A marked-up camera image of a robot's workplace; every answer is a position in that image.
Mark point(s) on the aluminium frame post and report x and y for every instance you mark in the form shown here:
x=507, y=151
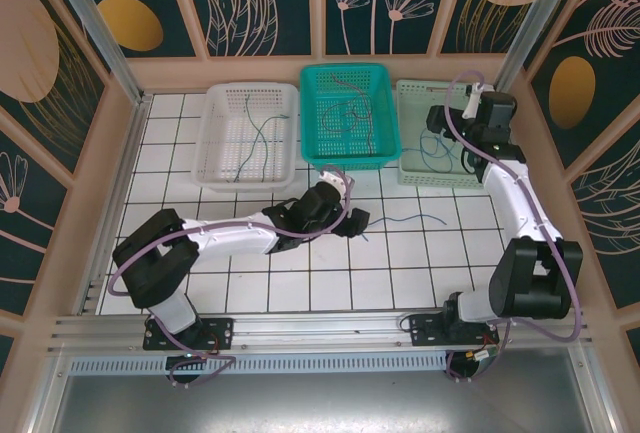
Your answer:
x=535, y=23
x=95, y=23

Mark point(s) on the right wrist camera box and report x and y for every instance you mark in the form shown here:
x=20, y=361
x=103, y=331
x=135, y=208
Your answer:
x=472, y=105

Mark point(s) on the white plastic basket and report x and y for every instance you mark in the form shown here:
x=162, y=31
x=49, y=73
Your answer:
x=215, y=118

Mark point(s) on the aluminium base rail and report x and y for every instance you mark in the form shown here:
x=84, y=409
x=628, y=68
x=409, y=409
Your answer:
x=320, y=325

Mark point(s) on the teal plastic basket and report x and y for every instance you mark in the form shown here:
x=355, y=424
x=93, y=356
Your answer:
x=312, y=103

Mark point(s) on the mint green plastic basket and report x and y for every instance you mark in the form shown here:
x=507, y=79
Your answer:
x=412, y=108

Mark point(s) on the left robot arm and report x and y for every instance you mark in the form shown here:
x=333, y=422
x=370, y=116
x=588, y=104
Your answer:
x=230, y=238

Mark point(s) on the grey metal sheet panel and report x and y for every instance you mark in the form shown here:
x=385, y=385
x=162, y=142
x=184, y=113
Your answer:
x=320, y=403

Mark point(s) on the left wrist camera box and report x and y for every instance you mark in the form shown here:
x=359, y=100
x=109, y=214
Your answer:
x=334, y=180

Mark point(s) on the aluminium side rail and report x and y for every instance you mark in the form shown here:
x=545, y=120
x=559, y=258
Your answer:
x=127, y=163

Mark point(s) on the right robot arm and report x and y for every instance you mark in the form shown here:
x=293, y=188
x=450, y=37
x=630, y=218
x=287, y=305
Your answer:
x=510, y=198

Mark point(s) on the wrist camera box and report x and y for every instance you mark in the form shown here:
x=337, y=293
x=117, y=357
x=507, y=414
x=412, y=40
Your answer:
x=334, y=180
x=472, y=105

